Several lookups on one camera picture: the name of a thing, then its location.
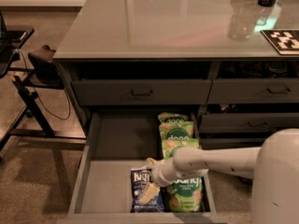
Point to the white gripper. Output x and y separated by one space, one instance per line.
161 173

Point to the blue Kettle chip bag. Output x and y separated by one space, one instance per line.
140 177

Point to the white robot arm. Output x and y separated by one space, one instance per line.
273 167

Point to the front green Dang chip bag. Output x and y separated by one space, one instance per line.
184 196

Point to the green dang chip bag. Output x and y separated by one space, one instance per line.
170 146
176 131
172 117
184 196

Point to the open grey middle drawer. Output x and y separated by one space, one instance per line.
118 142

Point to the rear green Dang chip bag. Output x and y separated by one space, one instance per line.
172 117

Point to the grey bottom right drawer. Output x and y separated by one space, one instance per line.
224 143

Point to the grey middle right drawer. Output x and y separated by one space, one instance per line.
248 122

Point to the grey top left drawer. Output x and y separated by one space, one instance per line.
141 91

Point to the grey top right drawer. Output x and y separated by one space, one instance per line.
254 91

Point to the grey kitchen counter cabinet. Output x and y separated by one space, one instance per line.
177 39

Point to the black rolling stand desk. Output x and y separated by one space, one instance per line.
12 38

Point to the black white fiducial marker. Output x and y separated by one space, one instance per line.
284 41

